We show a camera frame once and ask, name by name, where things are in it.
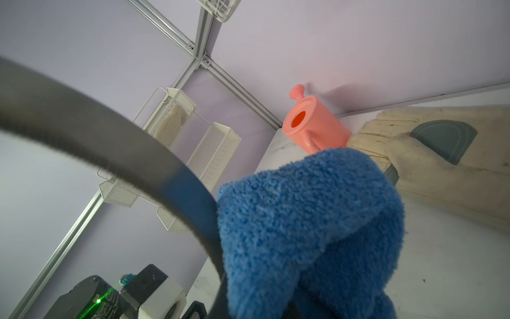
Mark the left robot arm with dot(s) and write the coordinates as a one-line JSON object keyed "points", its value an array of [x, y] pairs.
{"points": [[93, 297]]}

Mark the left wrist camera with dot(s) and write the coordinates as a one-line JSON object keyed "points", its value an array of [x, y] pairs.
{"points": [[151, 294]]}

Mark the blue microfibre rag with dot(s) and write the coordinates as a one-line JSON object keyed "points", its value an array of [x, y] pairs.
{"points": [[325, 233]]}

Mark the white mesh shelf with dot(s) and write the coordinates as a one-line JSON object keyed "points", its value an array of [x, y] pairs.
{"points": [[215, 145], [162, 117]]}

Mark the beige glove in shelf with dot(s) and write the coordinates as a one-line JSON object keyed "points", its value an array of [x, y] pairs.
{"points": [[171, 126]]}

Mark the small sickle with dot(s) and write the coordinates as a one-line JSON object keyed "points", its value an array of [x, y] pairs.
{"points": [[38, 108]]}

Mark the upper white mesh shelf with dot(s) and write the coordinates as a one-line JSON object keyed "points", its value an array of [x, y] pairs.
{"points": [[162, 117]]}

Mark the white wire wall basket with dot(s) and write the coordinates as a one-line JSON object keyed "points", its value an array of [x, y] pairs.
{"points": [[221, 10]]}

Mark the lower white mesh shelf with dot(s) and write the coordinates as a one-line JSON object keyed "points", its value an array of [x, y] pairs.
{"points": [[215, 145]]}

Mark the pink watering can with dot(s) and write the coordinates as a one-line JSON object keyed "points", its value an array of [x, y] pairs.
{"points": [[312, 126]]}

